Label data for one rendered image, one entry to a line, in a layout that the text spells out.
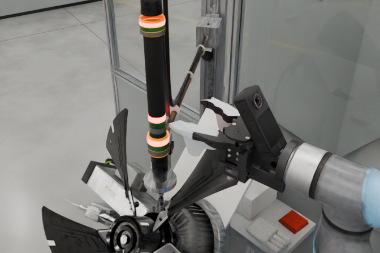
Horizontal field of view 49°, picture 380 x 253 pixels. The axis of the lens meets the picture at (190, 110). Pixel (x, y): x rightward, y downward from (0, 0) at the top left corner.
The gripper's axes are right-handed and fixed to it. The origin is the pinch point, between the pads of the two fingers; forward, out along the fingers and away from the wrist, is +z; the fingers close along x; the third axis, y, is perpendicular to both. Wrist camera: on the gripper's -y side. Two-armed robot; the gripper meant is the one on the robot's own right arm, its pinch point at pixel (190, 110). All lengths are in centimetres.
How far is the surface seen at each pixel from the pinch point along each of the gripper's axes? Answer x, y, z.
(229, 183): 10.3, 23.0, -3.2
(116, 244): -4.7, 45.0, 19.4
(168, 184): -0.6, 19.8, 5.1
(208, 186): 9.9, 26.5, 2.0
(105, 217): 6, 56, 36
